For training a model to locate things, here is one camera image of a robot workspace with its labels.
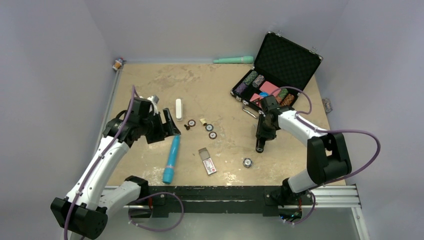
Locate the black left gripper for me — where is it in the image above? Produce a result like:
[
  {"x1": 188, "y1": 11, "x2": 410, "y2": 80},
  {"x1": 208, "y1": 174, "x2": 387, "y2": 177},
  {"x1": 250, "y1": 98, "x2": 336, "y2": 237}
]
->
[{"x1": 139, "y1": 108, "x2": 180, "y2": 144}]

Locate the white stapler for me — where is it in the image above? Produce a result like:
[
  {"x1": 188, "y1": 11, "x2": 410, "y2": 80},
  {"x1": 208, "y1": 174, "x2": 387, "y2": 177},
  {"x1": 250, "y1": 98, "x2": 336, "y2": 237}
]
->
[{"x1": 175, "y1": 98, "x2": 183, "y2": 121}]

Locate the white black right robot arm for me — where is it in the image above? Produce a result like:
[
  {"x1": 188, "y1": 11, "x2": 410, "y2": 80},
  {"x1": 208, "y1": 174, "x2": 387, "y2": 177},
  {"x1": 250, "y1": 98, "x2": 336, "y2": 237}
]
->
[{"x1": 255, "y1": 95, "x2": 352, "y2": 206}]

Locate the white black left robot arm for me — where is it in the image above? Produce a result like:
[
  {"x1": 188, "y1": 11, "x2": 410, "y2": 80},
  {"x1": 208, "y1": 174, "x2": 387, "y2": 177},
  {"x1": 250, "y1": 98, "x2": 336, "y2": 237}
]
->
[{"x1": 50, "y1": 95, "x2": 181, "y2": 240}]

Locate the staples cardboard box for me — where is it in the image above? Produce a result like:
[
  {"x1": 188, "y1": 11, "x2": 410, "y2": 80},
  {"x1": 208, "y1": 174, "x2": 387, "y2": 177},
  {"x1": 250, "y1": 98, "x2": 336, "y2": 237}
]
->
[{"x1": 198, "y1": 147, "x2": 217, "y2": 175}]

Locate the pink card deck lower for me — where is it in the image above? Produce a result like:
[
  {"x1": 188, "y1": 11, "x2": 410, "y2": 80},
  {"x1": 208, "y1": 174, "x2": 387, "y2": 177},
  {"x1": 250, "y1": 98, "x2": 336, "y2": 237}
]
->
[{"x1": 249, "y1": 93, "x2": 262, "y2": 103}]

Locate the pink card deck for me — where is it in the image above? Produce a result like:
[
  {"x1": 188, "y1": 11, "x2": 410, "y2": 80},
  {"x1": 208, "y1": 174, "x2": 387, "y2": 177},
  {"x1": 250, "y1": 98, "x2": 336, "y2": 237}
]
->
[
  {"x1": 249, "y1": 93, "x2": 262, "y2": 103},
  {"x1": 259, "y1": 81, "x2": 281, "y2": 96}
]

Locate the brown poker chip upper left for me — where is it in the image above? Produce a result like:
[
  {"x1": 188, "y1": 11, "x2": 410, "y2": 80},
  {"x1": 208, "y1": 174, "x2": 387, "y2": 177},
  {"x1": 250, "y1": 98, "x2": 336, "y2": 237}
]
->
[{"x1": 187, "y1": 119, "x2": 196, "y2": 128}]

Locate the pink card deck upper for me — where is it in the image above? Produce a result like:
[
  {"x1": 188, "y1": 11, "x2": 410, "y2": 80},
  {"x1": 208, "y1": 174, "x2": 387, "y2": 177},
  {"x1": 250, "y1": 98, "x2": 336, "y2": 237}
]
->
[{"x1": 259, "y1": 81, "x2": 281, "y2": 96}]

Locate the small beige block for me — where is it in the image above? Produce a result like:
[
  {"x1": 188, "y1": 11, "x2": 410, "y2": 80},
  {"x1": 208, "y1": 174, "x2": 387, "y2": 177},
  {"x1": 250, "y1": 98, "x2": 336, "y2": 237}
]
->
[{"x1": 199, "y1": 118, "x2": 207, "y2": 126}]

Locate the blue cylindrical tool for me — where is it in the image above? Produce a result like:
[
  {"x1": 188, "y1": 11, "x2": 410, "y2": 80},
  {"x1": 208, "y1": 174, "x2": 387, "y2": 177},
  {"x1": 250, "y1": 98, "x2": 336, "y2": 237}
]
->
[{"x1": 162, "y1": 135, "x2": 181, "y2": 184}]

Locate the teal poker chip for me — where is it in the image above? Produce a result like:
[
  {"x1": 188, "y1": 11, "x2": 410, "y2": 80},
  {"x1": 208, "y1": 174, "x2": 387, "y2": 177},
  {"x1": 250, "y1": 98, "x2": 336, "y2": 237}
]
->
[{"x1": 205, "y1": 124, "x2": 214, "y2": 132}]

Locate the black poker chip case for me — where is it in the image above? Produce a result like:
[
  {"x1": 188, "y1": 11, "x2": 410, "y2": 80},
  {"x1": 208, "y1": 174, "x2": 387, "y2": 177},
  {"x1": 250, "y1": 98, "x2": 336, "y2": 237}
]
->
[{"x1": 230, "y1": 32, "x2": 323, "y2": 112}]

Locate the small patterned object right edge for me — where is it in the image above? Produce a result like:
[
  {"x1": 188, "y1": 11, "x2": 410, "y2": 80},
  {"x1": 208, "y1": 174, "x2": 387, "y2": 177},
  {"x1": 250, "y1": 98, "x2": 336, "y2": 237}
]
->
[{"x1": 321, "y1": 98, "x2": 333, "y2": 114}]

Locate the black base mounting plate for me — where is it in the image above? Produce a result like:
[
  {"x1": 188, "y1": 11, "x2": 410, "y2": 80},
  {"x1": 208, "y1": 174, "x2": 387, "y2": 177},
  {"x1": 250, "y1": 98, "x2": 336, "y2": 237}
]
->
[{"x1": 127, "y1": 185, "x2": 313, "y2": 218}]

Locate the mint green microphone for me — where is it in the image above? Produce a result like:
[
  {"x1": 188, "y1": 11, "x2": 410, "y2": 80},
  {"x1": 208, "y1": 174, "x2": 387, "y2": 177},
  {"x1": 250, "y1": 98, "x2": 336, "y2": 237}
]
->
[{"x1": 212, "y1": 56, "x2": 255, "y2": 64}]

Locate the small colourful toy figure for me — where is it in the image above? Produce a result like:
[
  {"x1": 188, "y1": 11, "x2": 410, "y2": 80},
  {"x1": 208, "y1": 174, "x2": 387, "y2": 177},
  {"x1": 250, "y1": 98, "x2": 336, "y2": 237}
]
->
[{"x1": 112, "y1": 57, "x2": 126, "y2": 71}]

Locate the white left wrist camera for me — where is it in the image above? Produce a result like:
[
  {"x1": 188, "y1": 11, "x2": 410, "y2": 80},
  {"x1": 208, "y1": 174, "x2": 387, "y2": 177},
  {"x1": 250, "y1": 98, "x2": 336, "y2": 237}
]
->
[{"x1": 139, "y1": 95, "x2": 160, "y2": 113}]

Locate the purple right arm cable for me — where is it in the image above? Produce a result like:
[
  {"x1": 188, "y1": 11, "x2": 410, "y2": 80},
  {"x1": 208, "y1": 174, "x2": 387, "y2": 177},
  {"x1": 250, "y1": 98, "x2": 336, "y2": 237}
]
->
[{"x1": 269, "y1": 86, "x2": 382, "y2": 226}]

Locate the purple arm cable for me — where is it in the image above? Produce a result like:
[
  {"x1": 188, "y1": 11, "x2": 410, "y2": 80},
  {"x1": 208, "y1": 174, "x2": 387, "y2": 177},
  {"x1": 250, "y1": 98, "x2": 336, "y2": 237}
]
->
[
  {"x1": 63, "y1": 85, "x2": 185, "y2": 240},
  {"x1": 269, "y1": 86, "x2": 382, "y2": 226}
]

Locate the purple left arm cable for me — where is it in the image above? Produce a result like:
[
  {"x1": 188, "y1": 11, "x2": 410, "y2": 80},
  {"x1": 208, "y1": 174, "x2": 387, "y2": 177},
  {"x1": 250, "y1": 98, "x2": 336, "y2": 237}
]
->
[{"x1": 63, "y1": 85, "x2": 185, "y2": 240}]

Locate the aluminium frame rail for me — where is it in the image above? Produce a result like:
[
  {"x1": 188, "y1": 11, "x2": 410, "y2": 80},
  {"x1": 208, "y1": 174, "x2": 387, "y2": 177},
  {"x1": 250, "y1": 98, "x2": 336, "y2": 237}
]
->
[{"x1": 59, "y1": 64, "x2": 370, "y2": 240}]

